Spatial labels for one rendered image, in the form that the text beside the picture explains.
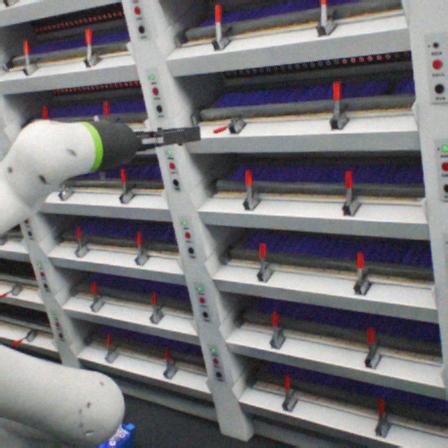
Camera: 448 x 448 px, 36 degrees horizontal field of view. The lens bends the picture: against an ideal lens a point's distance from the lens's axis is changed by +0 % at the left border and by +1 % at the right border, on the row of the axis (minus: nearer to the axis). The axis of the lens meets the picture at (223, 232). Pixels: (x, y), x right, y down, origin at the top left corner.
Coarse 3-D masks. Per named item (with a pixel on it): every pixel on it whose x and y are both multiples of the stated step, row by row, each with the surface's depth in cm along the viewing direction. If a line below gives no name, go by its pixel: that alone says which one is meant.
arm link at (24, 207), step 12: (0, 168) 122; (0, 180) 122; (0, 192) 120; (12, 192) 121; (0, 204) 119; (12, 204) 121; (24, 204) 123; (36, 204) 125; (0, 216) 119; (12, 216) 122; (24, 216) 125; (0, 228) 120
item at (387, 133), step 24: (312, 72) 159; (336, 72) 156; (360, 72) 152; (216, 96) 178; (192, 120) 170; (216, 120) 169; (360, 120) 142; (384, 120) 138; (408, 120) 135; (192, 144) 168; (216, 144) 164; (240, 144) 159; (264, 144) 155; (288, 144) 151; (312, 144) 147; (336, 144) 144; (360, 144) 140; (384, 144) 137; (408, 144) 134
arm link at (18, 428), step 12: (0, 420) 123; (0, 432) 124; (12, 432) 124; (24, 432) 122; (0, 444) 125; (12, 444) 125; (24, 444) 125; (36, 444) 126; (48, 444) 128; (60, 444) 134
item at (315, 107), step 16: (368, 96) 143; (384, 96) 141; (400, 96) 138; (208, 112) 168; (224, 112) 165; (240, 112) 163; (256, 112) 160; (272, 112) 157; (288, 112) 155; (304, 112) 153; (320, 112) 150; (368, 112) 142
